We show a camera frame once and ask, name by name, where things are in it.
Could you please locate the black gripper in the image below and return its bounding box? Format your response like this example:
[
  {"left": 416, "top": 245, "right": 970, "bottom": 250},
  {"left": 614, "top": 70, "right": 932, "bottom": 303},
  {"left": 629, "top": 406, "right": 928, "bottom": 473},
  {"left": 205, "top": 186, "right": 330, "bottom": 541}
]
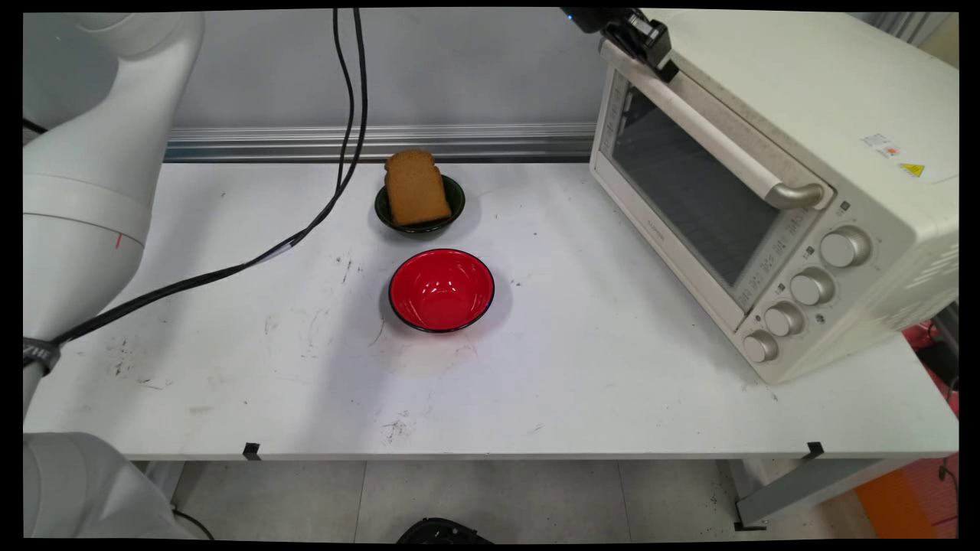
[{"left": 563, "top": 8, "right": 681, "bottom": 83}]

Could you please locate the glass oven door with handle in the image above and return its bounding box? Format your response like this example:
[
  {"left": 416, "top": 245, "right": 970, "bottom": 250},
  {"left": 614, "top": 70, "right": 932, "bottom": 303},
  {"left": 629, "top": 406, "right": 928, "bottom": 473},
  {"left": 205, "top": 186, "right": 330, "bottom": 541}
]
[{"left": 590, "top": 34, "right": 835, "bottom": 334}]

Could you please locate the cream toaster oven body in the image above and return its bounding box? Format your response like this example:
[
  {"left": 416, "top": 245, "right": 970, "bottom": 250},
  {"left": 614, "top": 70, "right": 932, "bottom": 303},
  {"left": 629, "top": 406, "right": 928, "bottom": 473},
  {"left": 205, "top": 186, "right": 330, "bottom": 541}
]
[{"left": 590, "top": 9, "right": 959, "bottom": 385}]

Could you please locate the dark green bowl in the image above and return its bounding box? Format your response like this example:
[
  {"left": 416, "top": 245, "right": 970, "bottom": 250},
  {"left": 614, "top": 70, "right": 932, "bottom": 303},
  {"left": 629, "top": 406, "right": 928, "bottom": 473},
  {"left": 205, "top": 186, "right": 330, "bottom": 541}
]
[{"left": 374, "top": 174, "right": 466, "bottom": 234}]

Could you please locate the white label sticker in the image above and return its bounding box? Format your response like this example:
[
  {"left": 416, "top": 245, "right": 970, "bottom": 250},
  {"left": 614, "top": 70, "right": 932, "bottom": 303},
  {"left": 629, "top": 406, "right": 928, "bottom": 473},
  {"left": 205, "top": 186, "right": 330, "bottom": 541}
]
[{"left": 860, "top": 133, "right": 901, "bottom": 160}]

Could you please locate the brown bread slice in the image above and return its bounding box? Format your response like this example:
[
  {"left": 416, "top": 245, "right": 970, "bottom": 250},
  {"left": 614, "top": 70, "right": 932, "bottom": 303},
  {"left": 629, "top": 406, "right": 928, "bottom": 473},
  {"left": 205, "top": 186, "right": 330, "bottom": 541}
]
[{"left": 384, "top": 149, "right": 452, "bottom": 227}]

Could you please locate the silver oven knob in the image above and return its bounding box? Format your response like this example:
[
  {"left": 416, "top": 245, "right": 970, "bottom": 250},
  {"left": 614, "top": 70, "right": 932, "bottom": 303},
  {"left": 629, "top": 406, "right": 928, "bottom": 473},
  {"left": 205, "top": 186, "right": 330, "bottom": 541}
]
[
  {"left": 763, "top": 302, "right": 805, "bottom": 338},
  {"left": 789, "top": 268, "right": 836, "bottom": 308},
  {"left": 820, "top": 226, "right": 873, "bottom": 269},
  {"left": 742, "top": 330, "right": 780, "bottom": 364}
]

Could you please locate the red bowl with black rim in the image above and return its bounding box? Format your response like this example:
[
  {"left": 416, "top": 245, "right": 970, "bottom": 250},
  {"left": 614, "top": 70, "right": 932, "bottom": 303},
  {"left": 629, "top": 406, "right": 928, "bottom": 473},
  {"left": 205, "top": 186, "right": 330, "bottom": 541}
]
[{"left": 388, "top": 248, "right": 496, "bottom": 334}]

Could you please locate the red object beside table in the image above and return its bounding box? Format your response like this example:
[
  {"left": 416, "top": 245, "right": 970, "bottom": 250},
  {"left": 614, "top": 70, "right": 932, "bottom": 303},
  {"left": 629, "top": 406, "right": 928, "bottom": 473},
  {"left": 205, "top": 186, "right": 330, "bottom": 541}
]
[{"left": 902, "top": 321, "right": 959, "bottom": 419}]

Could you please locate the grey table leg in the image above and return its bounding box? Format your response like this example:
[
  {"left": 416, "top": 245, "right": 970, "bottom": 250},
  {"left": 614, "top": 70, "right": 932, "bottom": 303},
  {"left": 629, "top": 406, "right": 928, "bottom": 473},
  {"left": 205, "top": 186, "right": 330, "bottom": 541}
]
[{"left": 726, "top": 458, "right": 906, "bottom": 532}]

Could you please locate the black round floor object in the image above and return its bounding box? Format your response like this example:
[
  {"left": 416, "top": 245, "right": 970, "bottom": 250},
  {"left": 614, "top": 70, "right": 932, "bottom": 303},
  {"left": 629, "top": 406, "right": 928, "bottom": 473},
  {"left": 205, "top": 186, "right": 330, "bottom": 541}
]
[{"left": 395, "top": 517, "right": 495, "bottom": 545}]

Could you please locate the aluminium profile rail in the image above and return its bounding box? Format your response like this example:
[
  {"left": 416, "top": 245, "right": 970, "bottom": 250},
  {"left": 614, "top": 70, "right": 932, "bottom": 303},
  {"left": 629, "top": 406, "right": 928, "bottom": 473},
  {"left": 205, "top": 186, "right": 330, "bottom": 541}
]
[{"left": 163, "top": 124, "right": 599, "bottom": 164}]

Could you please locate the black velcro cable strap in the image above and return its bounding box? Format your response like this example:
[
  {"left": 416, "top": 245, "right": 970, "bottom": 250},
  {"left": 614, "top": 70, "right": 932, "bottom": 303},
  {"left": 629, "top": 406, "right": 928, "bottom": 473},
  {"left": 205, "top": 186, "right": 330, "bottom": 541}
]
[{"left": 23, "top": 337, "right": 62, "bottom": 377}]

